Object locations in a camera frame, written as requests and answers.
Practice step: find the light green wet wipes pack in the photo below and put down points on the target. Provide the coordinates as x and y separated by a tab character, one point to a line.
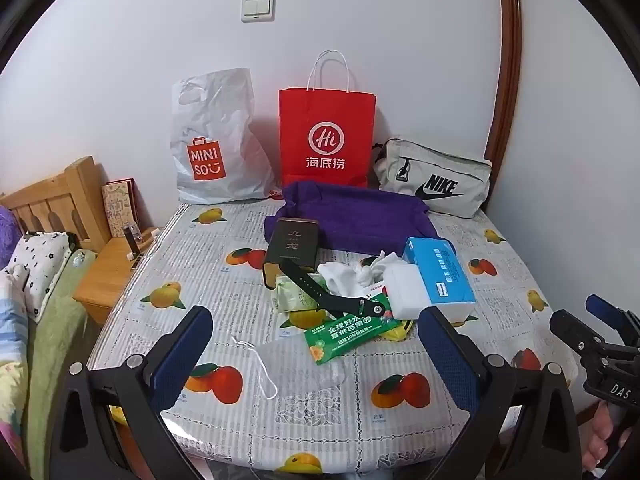
290	295

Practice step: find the small black bottle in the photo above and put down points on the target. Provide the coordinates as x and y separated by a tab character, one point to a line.
134	242

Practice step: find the brown wooden door frame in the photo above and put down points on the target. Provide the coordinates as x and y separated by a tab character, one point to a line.
506	60

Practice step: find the green blanket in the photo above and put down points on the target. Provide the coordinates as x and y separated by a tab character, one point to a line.
55	340

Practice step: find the green printed packet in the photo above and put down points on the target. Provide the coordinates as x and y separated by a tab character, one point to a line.
345	335

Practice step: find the white light switch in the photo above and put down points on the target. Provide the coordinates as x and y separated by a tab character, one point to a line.
257	8

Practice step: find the blue tissue pack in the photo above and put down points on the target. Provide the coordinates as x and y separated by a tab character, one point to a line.
440	270

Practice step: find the white sponge block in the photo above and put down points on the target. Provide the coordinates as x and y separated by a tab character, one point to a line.
405	292

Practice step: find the dark green tin box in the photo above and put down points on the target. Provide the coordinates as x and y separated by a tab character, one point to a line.
290	245

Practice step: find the person's right hand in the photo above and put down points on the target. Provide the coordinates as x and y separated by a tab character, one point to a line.
595	440

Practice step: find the red paper bag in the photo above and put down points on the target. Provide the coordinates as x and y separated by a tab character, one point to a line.
327	125

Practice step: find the colourful quilt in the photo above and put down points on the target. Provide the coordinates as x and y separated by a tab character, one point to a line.
11	370

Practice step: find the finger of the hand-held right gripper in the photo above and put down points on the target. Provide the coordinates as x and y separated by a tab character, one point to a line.
572	332
602	306

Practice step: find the purple pillow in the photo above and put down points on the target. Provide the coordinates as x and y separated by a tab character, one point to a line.
6	235

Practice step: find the wooden nightstand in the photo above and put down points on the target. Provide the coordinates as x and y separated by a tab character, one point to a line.
107	275

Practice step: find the white floral pillow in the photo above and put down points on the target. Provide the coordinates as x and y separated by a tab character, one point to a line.
40	265

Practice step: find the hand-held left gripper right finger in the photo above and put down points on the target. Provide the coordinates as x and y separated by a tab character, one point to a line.
447	360

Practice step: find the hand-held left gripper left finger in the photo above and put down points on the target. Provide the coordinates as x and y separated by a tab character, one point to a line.
177	360

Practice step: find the purple fabric storage basket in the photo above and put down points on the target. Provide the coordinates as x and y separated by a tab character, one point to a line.
360	215

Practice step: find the grey waist bag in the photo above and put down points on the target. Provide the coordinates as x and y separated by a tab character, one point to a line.
435	180

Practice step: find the white plastic shopping bag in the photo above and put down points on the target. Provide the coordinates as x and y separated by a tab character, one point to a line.
215	125

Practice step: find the fruit print tablecloth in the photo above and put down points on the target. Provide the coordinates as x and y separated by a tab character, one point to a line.
200	260

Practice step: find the wooden headboard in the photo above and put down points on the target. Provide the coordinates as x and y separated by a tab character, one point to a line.
55	195

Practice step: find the patterned book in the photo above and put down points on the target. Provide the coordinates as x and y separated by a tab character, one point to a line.
120	207

